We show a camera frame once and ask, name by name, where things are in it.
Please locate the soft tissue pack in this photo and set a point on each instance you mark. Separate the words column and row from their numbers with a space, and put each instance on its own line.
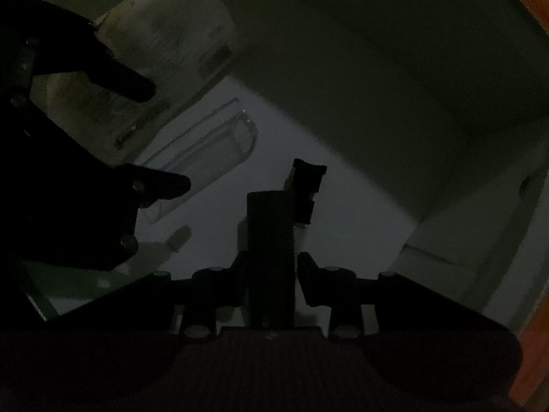
column 171, row 30

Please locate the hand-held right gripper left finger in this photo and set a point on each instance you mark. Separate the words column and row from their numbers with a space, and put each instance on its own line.
column 242, row 274

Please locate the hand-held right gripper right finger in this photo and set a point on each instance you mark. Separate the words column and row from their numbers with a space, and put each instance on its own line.
column 305, row 279

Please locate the clear plastic tube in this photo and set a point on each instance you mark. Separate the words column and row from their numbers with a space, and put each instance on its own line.
column 214, row 150

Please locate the orange cloth covered desktop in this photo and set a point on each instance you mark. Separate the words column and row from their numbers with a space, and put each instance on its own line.
column 532, row 352

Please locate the small black clip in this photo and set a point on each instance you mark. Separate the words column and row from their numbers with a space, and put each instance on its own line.
column 308, row 184

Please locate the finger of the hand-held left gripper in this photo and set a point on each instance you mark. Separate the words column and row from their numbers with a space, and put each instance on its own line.
column 171, row 184
column 120, row 77

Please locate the white storage box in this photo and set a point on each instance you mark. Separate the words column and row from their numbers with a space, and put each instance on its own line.
column 386, row 73

